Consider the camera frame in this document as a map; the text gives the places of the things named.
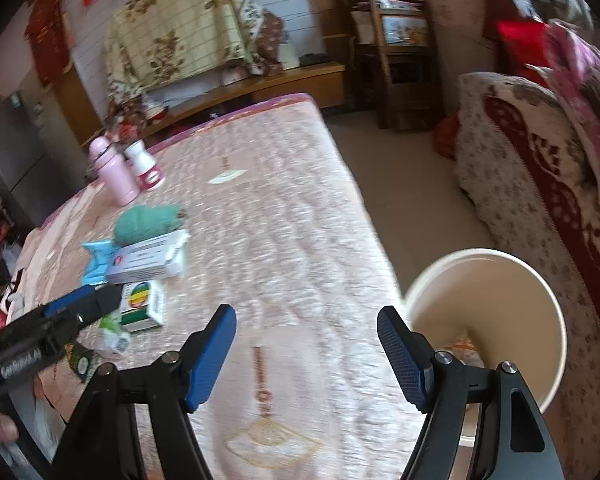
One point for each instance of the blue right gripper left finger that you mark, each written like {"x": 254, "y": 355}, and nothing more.
{"x": 204, "y": 354}

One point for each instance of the light blue plastic wrapper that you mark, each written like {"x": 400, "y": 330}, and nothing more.
{"x": 100, "y": 254}

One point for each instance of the wooden chair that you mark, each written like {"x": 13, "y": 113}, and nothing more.
{"x": 395, "y": 61}

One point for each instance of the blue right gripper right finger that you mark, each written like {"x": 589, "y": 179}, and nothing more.
{"x": 409, "y": 355}

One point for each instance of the red cushion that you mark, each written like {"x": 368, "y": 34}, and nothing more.
{"x": 522, "y": 44}

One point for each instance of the white green plastic bag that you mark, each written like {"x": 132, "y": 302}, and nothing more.
{"x": 112, "y": 339}

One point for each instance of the white medicine tablets box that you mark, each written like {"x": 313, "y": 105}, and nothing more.
{"x": 158, "y": 258}

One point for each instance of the rainbow logo green box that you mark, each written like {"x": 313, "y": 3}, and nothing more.
{"x": 142, "y": 306}

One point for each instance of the pink floral clothing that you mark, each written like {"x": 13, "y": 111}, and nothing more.
{"x": 573, "y": 74}

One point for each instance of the pink quilted table cover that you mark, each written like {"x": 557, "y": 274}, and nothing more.
{"x": 278, "y": 230}

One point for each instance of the grey refrigerator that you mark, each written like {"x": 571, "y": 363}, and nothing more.
{"x": 41, "y": 163}

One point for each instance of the dark green snack wrapper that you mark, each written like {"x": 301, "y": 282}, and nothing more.
{"x": 81, "y": 360}

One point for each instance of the grey orange snack wrapper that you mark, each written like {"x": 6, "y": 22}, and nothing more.
{"x": 463, "y": 348}

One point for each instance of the cream round trash bin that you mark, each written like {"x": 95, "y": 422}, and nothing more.
{"x": 506, "y": 308}

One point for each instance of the floral cream cloth cover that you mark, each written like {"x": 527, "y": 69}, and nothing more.
{"x": 153, "y": 43}

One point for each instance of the wooden tv cabinet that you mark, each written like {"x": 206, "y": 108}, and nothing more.
{"x": 322, "y": 82}

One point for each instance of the pink thermos bottle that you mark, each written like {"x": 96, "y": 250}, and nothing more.
{"x": 111, "y": 168}

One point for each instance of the left human hand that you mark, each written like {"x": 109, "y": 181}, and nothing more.
{"x": 8, "y": 429}

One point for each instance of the green knitted cloth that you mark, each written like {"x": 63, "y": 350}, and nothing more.
{"x": 143, "y": 222}

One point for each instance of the white pill bottle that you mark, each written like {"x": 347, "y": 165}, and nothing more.
{"x": 144, "y": 167}

